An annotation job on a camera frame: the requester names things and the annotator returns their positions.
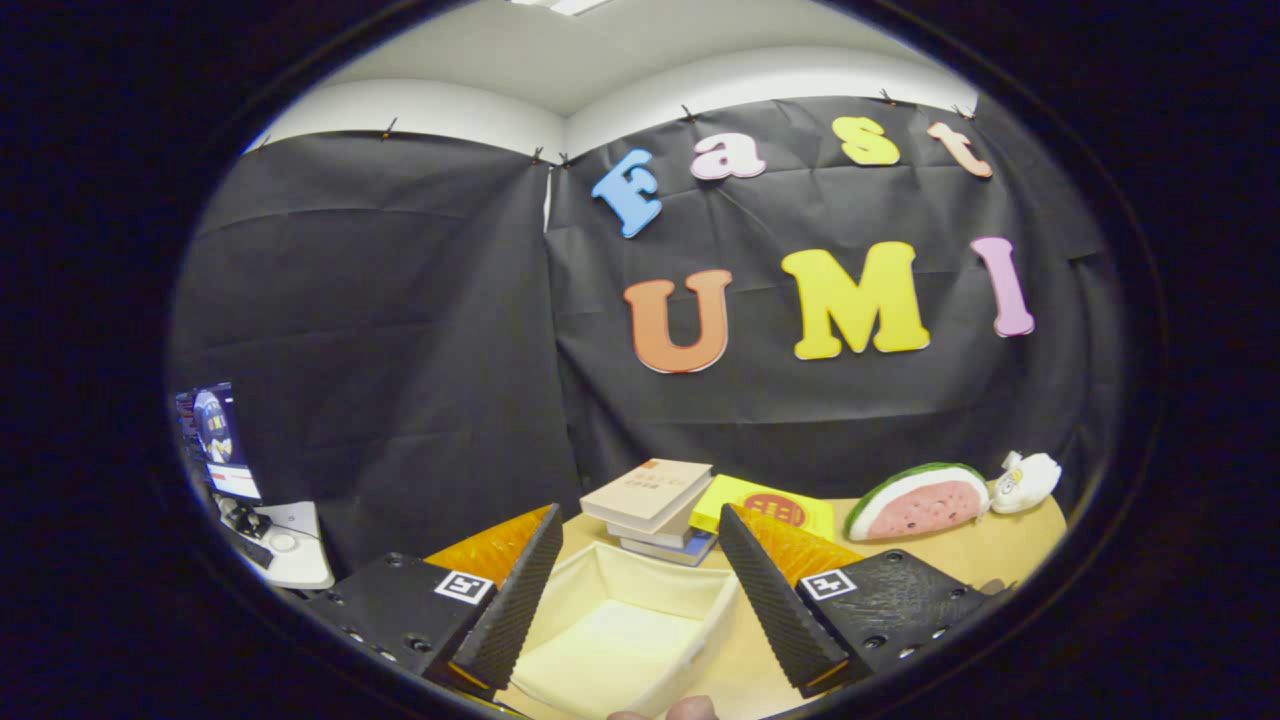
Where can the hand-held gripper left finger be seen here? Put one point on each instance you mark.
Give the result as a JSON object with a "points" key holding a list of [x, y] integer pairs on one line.
{"points": [[512, 610]]}

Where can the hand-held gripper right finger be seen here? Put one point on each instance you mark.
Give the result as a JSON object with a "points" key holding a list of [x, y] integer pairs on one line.
{"points": [[778, 610]]}

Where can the beige fabric storage box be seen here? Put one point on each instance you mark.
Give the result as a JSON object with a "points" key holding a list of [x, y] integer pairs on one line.
{"points": [[610, 650]]}

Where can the blue book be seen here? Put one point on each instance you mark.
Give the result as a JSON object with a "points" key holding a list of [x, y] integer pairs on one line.
{"points": [[680, 550]]}

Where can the yellow book with red label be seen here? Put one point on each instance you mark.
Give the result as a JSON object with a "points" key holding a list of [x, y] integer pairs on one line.
{"points": [[730, 495]]}

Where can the watermelon slice plush toy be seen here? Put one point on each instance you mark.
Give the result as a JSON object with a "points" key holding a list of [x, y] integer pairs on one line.
{"points": [[920, 505]]}

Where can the small white plush toy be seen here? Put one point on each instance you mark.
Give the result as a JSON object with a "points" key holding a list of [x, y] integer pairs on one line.
{"points": [[1030, 482]]}

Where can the computer monitor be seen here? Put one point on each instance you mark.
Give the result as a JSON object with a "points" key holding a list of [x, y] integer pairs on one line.
{"points": [[222, 440]]}

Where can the ceiling light panel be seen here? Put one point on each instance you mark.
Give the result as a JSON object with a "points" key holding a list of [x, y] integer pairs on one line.
{"points": [[565, 5]]}

